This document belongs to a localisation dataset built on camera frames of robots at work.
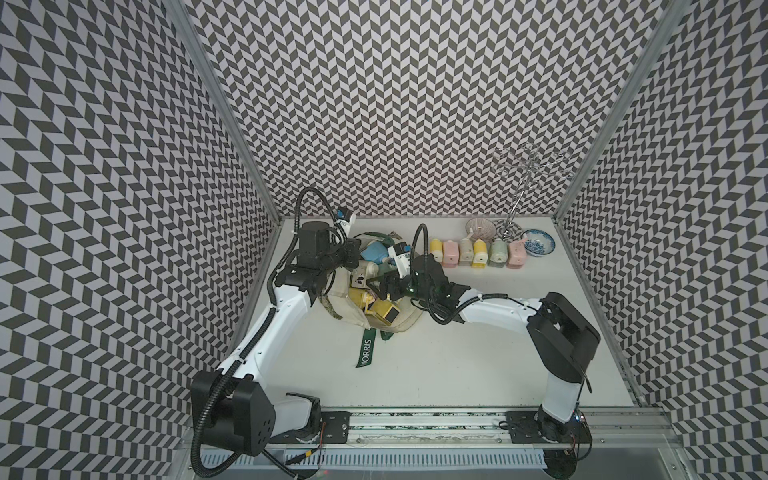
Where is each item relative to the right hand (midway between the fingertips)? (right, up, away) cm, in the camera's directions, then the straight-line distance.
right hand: (375, 282), depth 83 cm
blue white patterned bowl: (+58, +11, +25) cm, 64 cm away
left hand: (-4, +11, -3) cm, 12 cm away
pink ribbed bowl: (+38, +17, +29) cm, 50 cm away
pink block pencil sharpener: (+46, +7, +16) cm, 49 cm away
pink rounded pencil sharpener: (+24, +7, +16) cm, 30 cm away
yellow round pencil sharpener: (+34, +7, +16) cm, 38 cm away
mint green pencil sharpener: (+40, +8, +16) cm, 44 cm away
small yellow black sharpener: (+2, -8, +2) cm, 9 cm away
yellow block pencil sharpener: (+19, +9, +16) cm, 27 cm away
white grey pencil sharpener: (-5, +2, +3) cm, 6 cm away
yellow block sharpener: (-5, -4, +2) cm, 7 cm away
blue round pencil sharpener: (-1, +9, +9) cm, 12 cm away
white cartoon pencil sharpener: (+29, +8, +16) cm, 34 cm away
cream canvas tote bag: (-10, -5, -1) cm, 12 cm away
